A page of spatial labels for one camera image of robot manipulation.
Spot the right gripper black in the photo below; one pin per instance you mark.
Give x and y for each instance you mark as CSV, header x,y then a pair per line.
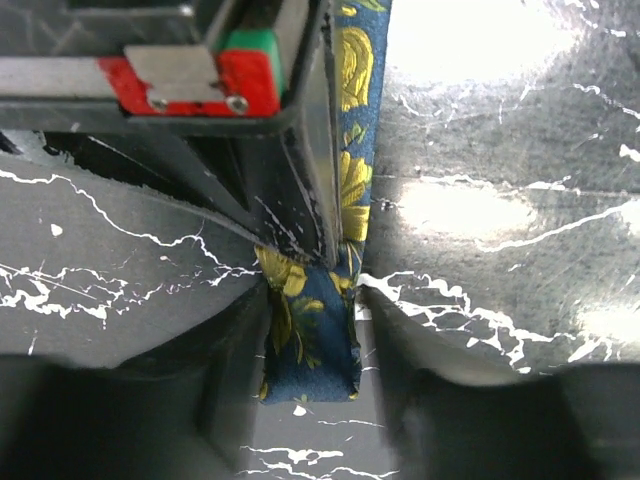
x,y
228,68

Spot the blue yellow floral tie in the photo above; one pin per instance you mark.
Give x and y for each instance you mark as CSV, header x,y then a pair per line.
x,y
311,351

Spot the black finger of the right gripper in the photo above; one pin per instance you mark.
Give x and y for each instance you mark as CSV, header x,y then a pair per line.
x,y
274,178

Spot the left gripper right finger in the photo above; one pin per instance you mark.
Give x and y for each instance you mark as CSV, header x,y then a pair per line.
x,y
450,414

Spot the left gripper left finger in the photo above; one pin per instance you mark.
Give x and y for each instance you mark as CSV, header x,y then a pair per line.
x,y
182,410

